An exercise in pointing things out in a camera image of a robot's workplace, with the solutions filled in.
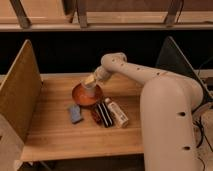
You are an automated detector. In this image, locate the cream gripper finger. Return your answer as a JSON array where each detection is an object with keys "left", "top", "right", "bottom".
[{"left": 83, "top": 74, "right": 96, "bottom": 85}]

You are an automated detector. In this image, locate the translucent white ceramic cup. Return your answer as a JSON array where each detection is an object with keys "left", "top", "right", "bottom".
[{"left": 81, "top": 82, "right": 96, "bottom": 98}]

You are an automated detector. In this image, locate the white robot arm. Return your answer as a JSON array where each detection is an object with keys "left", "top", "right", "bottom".
[{"left": 83, "top": 53, "right": 211, "bottom": 171}]

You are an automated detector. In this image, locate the orange ceramic bowl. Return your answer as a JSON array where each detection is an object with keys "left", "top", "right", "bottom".
[{"left": 72, "top": 84, "right": 103, "bottom": 107}]

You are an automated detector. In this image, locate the black striped box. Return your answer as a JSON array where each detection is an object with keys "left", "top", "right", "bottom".
[{"left": 97, "top": 102, "right": 114, "bottom": 128}]

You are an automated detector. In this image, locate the blue sponge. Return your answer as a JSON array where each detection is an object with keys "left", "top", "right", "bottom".
[{"left": 68, "top": 105, "right": 83, "bottom": 124}]

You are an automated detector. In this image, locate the dark red small object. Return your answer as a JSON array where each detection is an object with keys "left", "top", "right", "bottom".
[{"left": 91, "top": 108, "right": 102, "bottom": 125}]

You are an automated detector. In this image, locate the white bottle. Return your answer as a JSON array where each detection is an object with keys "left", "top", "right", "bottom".
[{"left": 104, "top": 98, "right": 129, "bottom": 128}]

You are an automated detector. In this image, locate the wooden side panel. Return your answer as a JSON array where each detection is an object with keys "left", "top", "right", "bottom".
[{"left": 0, "top": 39, "right": 43, "bottom": 171}]

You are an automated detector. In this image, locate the dark right side panel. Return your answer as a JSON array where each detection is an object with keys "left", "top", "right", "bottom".
[{"left": 156, "top": 36, "right": 213, "bottom": 102}]

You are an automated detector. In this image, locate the wooden shelf rail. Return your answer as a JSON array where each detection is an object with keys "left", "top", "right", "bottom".
[{"left": 0, "top": 0, "right": 213, "bottom": 32}]

